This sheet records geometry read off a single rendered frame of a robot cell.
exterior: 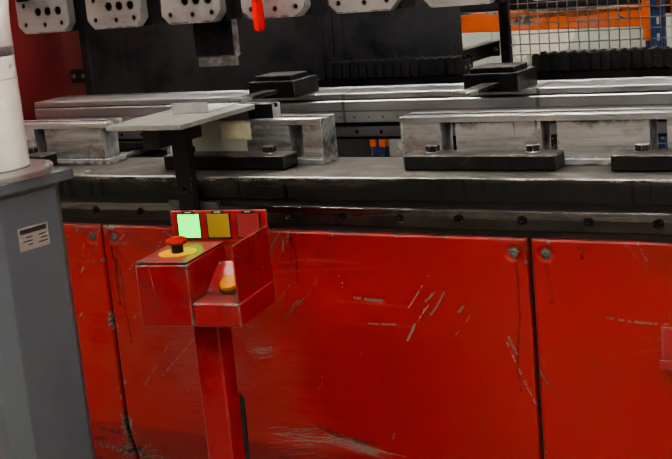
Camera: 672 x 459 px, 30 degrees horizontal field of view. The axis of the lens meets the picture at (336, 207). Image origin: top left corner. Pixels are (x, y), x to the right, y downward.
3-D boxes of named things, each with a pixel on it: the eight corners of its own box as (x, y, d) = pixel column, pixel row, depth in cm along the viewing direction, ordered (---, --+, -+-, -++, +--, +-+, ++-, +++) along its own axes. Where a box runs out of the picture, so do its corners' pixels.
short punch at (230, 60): (196, 67, 265) (191, 22, 263) (202, 66, 267) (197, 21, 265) (236, 65, 260) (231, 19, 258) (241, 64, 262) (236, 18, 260)
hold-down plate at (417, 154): (404, 170, 238) (402, 155, 237) (416, 165, 242) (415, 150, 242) (555, 171, 223) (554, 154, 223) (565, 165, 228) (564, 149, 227)
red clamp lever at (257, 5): (252, 32, 247) (246, -18, 245) (263, 30, 251) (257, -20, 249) (259, 31, 247) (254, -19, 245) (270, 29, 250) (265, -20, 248)
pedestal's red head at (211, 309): (142, 326, 228) (129, 230, 224) (182, 301, 243) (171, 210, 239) (241, 328, 221) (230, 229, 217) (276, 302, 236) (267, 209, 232)
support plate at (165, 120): (106, 131, 246) (105, 126, 245) (184, 110, 268) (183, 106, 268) (180, 130, 237) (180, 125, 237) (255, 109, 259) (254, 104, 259)
